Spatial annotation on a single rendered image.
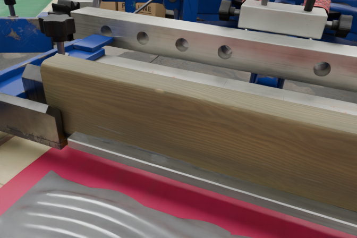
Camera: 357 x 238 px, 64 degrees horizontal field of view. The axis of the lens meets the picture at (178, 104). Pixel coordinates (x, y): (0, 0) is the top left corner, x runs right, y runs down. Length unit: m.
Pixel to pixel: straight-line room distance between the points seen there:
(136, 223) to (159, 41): 0.30
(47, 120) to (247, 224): 0.20
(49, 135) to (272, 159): 0.20
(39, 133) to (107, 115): 0.08
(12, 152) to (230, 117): 0.24
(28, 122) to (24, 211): 0.08
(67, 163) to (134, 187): 0.08
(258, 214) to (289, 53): 0.24
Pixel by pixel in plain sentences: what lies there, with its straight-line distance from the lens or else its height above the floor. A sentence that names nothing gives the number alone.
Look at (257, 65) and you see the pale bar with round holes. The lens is 0.44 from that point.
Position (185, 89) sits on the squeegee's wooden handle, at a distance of 0.22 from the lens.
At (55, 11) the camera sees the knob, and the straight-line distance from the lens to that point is 0.57.
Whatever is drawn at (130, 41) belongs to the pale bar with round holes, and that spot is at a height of 1.01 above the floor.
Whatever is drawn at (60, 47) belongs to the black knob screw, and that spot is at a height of 1.02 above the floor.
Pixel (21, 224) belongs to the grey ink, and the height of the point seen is 0.96.
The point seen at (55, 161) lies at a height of 0.96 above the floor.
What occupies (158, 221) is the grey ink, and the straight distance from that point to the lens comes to 0.25.
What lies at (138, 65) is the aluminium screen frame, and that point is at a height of 0.99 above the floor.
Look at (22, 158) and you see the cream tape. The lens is 0.34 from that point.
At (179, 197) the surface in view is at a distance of 0.28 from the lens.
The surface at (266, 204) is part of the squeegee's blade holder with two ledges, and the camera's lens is 0.24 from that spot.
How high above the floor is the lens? 1.16
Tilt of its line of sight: 30 degrees down
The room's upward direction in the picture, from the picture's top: 4 degrees clockwise
